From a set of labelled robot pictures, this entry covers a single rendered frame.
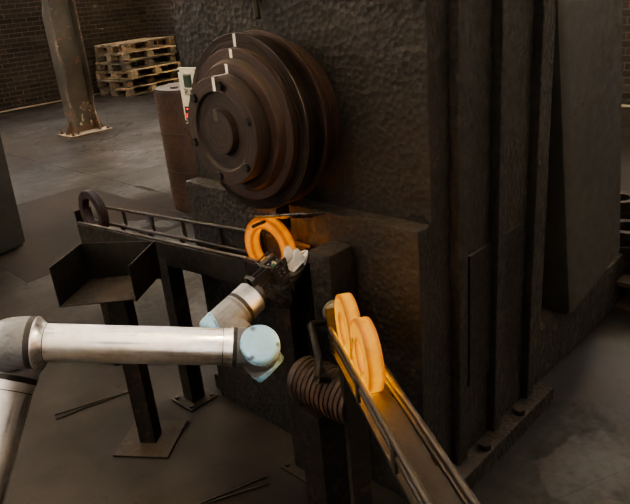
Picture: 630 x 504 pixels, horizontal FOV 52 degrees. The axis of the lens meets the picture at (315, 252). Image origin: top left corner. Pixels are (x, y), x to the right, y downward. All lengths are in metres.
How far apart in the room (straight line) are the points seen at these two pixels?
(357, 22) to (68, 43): 7.25
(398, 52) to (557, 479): 1.35
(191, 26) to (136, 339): 1.05
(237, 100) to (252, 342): 0.59
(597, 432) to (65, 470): 1.79
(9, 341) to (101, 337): 0.19
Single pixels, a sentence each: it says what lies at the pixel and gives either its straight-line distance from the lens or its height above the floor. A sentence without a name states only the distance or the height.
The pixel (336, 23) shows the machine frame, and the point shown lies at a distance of 1.68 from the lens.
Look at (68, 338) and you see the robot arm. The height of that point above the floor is 0.78.
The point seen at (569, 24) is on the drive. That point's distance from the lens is 2.11.
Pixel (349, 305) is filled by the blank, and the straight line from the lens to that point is 1.44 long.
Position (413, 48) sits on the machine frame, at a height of 1.29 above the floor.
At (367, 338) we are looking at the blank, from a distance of 1.29.
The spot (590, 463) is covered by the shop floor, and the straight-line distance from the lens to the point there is 2.27.
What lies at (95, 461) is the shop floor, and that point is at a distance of 2.45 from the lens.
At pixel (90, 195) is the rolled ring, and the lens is 2.72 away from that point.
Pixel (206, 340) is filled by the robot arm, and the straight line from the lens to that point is 1.47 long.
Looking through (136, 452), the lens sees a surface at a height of 0.01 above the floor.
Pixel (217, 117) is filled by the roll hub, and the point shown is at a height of 1.16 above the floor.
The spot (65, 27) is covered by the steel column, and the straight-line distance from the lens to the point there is 8.72.
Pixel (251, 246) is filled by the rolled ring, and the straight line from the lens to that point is 1.92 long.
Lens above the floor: 1.43
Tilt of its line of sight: 22 degrees down
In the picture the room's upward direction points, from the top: 5 degrees counter-clockwise
